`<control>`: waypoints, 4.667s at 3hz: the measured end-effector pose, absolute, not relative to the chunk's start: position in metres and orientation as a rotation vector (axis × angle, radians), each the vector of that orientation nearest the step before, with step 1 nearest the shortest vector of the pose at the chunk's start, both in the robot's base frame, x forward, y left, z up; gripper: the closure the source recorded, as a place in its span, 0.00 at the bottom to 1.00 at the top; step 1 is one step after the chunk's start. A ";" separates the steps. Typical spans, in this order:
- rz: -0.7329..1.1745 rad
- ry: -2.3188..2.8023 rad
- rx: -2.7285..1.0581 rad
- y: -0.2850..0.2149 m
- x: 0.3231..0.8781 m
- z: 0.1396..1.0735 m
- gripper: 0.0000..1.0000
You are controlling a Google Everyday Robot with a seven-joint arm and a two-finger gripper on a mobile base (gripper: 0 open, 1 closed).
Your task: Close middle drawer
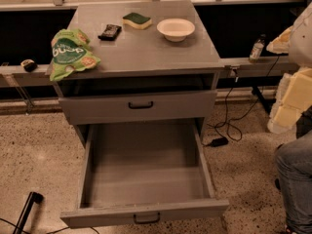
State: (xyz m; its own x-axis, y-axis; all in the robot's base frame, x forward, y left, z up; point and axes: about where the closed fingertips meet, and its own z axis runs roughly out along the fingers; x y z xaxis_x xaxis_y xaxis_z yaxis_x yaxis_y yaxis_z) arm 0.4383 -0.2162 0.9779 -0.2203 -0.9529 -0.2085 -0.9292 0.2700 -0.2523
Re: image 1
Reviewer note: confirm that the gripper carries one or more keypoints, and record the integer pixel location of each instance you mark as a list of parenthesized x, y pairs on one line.
[(300, 39)]

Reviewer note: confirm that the grey drawer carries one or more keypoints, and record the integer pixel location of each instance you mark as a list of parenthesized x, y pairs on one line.
[(141, 173), (139, 107)]

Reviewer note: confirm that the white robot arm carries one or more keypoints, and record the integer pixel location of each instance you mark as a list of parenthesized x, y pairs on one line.
[(294, 93)]

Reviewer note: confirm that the grey drawer cabinet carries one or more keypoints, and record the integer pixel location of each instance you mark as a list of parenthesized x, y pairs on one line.
[(142, 61)]

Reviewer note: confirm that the black wheeled table leg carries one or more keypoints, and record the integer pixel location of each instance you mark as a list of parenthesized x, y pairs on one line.
[(264, 102)]

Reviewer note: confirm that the clear plastic bottle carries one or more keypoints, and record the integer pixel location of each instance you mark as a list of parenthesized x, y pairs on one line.
[(258, 46)]

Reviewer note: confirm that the person leg in jeans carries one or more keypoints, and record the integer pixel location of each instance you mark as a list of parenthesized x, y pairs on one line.
[(294, 167)]

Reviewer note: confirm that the black power adapter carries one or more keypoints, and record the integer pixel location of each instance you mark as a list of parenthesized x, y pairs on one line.
[(219, 141)]

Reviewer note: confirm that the white bowl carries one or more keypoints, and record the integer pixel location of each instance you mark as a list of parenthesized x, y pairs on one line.
[(175, 30)]

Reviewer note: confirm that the green yellow sponge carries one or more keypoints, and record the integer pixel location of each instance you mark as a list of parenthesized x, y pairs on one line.
[(137, 21)]

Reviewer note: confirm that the dark snack bar wrapper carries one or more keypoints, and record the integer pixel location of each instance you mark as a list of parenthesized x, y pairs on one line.
[(110, 33)]

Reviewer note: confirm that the green chip bag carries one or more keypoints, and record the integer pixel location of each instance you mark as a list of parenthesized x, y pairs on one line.
[(71, 53)]

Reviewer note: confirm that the small black yellow object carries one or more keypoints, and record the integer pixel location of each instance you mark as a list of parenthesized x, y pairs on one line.
[(29, 65)]

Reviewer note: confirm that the black stand leg left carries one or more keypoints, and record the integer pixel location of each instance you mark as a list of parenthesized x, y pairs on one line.
[(33, 198)]

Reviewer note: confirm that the grey side rail bench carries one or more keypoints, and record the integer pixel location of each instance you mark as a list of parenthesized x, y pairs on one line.
[(12, 75)]

